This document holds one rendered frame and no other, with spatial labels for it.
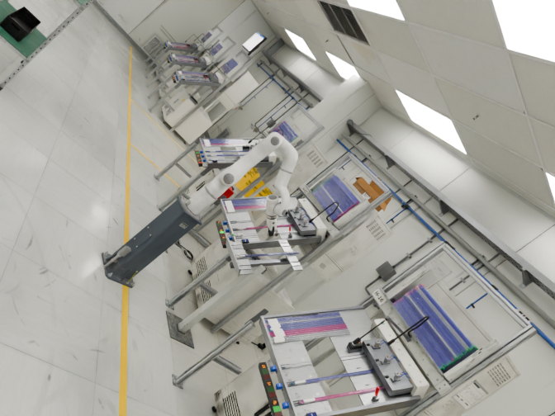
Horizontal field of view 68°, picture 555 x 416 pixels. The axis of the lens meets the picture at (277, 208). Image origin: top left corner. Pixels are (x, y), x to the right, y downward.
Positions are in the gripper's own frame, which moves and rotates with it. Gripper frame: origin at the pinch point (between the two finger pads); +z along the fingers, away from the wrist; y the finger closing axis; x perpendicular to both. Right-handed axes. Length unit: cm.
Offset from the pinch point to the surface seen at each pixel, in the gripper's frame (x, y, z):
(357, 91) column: -246, 315, 26
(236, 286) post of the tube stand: 29.7, -14.2, 32.0
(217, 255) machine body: 28, 59, 67
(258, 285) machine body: 5, 9, 62
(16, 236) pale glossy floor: 154, -3, -34
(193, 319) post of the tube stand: 63, -14, 57
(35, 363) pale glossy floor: 141, -80, -18
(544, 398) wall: -176, -132, 95
